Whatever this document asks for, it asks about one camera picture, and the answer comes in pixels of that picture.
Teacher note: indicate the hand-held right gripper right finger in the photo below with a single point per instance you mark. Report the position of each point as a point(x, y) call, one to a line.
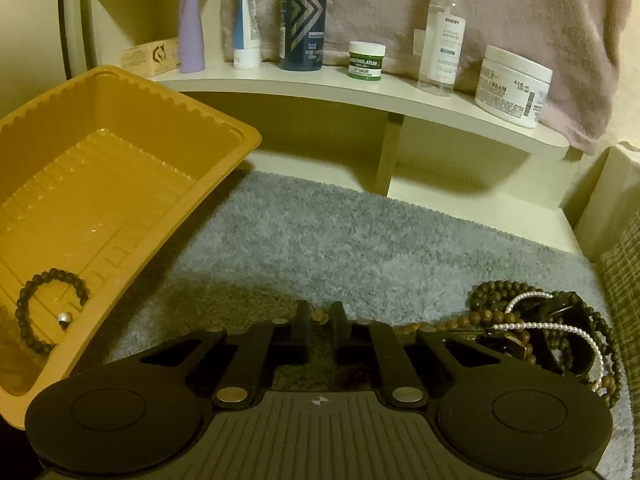
point(337, 332)

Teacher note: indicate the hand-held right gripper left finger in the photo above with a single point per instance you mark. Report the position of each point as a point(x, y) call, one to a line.
point(303, 332)

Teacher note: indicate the black bangle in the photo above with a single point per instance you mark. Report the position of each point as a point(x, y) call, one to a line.
point(575, 310)

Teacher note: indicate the yellow plastic tray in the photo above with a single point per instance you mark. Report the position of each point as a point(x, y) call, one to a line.
point(125, 160)

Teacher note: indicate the grey fuzzy mat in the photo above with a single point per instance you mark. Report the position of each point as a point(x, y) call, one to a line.
point(325, 240)

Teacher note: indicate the small silver bead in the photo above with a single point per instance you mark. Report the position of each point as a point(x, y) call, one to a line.
point(64, 317)

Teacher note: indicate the cream wooden shelf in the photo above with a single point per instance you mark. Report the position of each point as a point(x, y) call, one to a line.
point(300, 85)

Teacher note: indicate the small green jar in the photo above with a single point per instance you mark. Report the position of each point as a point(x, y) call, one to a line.
point(367, 60)

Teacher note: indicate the striped knit cloth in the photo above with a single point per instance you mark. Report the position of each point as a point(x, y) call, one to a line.
point(622, 285)

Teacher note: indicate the white cream jar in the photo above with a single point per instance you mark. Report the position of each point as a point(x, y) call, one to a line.
point(512, 85)

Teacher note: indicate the clear spray bottle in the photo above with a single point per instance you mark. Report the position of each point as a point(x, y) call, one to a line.
point(442, 45)

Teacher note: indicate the cardboard box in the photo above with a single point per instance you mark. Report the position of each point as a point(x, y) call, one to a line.
point(147, 57)

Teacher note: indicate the purple bottle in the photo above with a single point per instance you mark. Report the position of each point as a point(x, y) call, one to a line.
point(192, 35)

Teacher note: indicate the dark blue spray can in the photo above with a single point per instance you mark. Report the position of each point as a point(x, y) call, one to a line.
point(302, 15)

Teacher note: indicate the white tube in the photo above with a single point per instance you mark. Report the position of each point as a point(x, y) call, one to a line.
point(246, 20)

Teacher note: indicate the pink towel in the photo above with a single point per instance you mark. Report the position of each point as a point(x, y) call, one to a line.
point(380, 5)

